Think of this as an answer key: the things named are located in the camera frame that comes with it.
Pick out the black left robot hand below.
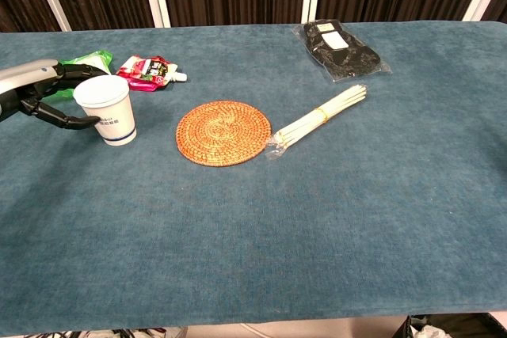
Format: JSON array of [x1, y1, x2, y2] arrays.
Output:
[[0, 58, 110, 131]]

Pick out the white paper cup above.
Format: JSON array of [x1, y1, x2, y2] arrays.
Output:
[[72, 74, 138, 146]]

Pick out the round woven orange coaster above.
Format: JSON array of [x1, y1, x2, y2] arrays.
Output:
[[175, 101, 273, 168]]

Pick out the green plastic pouch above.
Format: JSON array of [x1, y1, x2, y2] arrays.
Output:
[[46, 49, 114, 100]]

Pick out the red spouted drink pouch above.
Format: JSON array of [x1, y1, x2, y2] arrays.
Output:
[[116, 55, 188, 93]]

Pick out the blue velvet tablecloth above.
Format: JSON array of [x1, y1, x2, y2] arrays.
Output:
[[0, 21, 507, 336]]

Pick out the bundle of white straws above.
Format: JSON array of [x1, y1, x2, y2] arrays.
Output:
[[265, 83, 368, 161]]

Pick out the black socks in plastic bag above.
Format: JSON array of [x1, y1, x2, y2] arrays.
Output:
[[292, 18, 393, 84]]

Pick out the black storage bin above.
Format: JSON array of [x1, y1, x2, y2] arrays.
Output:
[[398, 313, 507, 338]]

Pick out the tangle of floor cables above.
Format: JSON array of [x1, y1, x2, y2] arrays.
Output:
[[23, 327, 187, 338]]

